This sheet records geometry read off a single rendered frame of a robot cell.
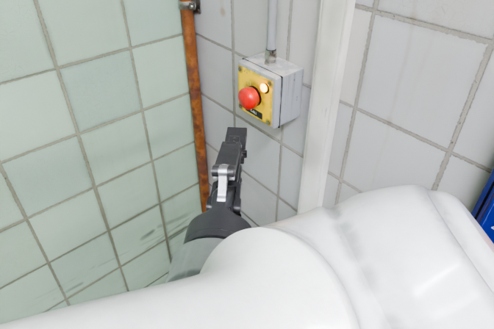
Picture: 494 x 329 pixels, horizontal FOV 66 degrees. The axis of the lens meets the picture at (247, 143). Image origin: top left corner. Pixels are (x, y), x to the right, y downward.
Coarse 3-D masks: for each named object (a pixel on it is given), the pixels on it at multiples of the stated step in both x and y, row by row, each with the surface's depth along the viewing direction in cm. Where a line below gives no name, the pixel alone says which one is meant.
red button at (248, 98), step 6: (240, 90) 66; (246, 90) 65; (252, 90) 65; (240, 96) 66; (246, 96) 65; (252, 96) 65; (258, 96) 65; (240, 102) 66; (246, 102) 65; (252, 102) 65; (258, 102) 66; (246, 108) 66; (252, 108) 66
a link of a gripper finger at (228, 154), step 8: (224, 144) 49; (240, 144) 49; (224, 152) 46; (232, 152) 46; (216, 160) 44; (224, 160) 44; (232, 160) 44; (216, 168) 41; (232, 168) 41; (216, 176) 41; (232, 176) 41
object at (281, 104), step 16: (240, 64) 67; (256, 64) 66; (288, 64) 66; (240, 80) 68; (256, 80) 65; (272, 80) 62; (288, 80) 64; (272, 96) 64; (288, 96) 66; (256, 112) 69; (272, 112) 65; (288, 112) 68; (272, 128) 67
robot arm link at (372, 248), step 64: (384, 192) 19; (256, 256) 17; (320, 256) 16; (384, 256) 16; (448, 256) 15; (64, 320) 12; (128, 320) 12; (192, 320) 13; (256, 320) 14; (320, 320) 14; (384, 320) 15; (448, 320) 14
